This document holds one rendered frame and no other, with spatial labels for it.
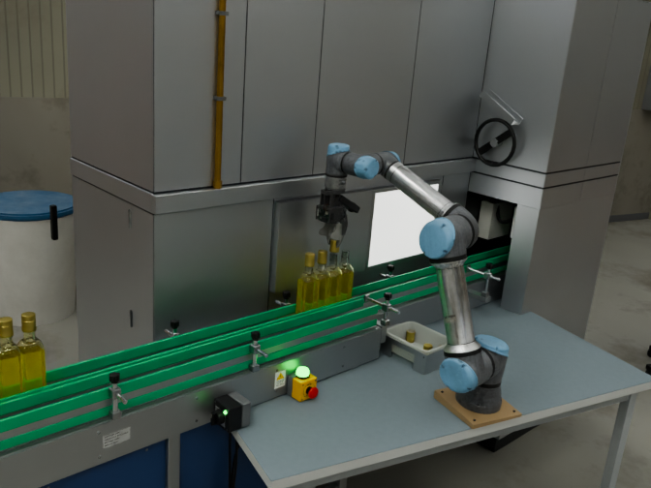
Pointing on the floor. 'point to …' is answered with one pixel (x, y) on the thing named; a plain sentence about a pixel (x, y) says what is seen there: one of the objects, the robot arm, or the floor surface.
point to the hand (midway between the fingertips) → (334, 242)
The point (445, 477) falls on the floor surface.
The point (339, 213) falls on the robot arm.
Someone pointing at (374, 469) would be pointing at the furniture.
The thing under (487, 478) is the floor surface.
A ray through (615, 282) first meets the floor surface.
